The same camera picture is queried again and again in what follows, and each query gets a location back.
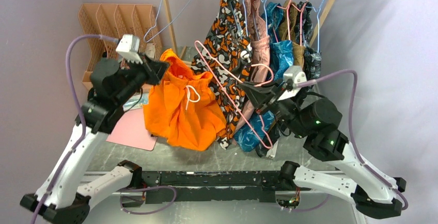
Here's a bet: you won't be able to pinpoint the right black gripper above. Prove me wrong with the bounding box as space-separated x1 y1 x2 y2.
239 78 309 138

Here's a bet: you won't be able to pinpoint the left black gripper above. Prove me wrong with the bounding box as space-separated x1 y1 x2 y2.
116 52 171 104

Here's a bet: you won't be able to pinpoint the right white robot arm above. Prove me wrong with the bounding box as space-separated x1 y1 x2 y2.
239 81 406 219

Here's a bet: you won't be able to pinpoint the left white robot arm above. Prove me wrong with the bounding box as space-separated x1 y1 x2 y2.
20 57 169 223

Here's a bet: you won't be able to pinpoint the blue patterned shorts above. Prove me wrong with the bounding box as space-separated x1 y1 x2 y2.
234 2 294 152

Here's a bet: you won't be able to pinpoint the pink shorts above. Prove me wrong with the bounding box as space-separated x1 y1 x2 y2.
236 0 271 131

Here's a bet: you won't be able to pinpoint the orange camouflage shorts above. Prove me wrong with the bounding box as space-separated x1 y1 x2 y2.
191 0 252 150

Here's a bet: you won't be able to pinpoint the brown shorts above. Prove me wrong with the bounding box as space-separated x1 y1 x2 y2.
278 0 305 69

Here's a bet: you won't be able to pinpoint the blue packaged item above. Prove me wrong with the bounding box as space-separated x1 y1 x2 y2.
123 92 149 111

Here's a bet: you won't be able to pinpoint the pink clipboard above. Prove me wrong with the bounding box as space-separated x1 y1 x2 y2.
106 108 157 151

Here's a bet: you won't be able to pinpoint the peach file organizer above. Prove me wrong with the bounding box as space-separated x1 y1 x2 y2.
78 4 163 90

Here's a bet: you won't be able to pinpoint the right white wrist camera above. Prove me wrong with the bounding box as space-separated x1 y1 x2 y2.
278 65 307 101

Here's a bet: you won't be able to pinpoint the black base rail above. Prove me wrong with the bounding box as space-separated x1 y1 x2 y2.
124 170 297 204

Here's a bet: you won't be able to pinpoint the blue wire hanger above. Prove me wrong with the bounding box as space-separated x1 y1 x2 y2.
143 0 204 43

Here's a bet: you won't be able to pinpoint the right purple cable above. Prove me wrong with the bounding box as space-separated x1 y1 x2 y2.
295 69 409 211

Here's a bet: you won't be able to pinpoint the purple cable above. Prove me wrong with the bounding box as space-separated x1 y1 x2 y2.
295 69 409 211
30 34 120 224

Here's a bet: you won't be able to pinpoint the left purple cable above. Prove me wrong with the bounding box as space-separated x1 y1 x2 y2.
30 34 120 224

